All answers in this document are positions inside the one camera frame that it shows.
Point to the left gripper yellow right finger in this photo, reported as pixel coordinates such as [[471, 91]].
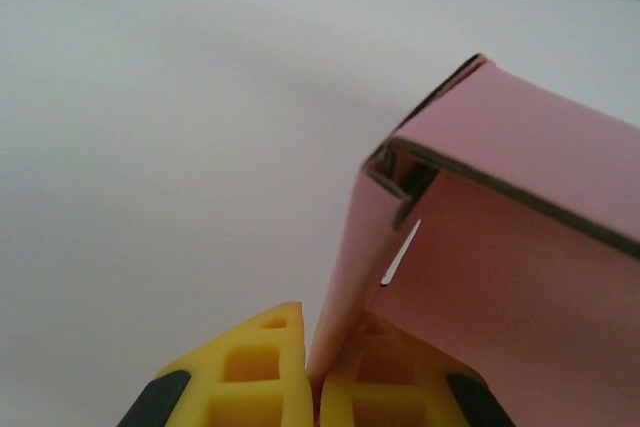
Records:
[[335, 397]]

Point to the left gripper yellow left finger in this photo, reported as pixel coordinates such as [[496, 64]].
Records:
[[295, 377]]

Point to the pink paper box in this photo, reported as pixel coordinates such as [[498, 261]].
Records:
[[500, 272]]

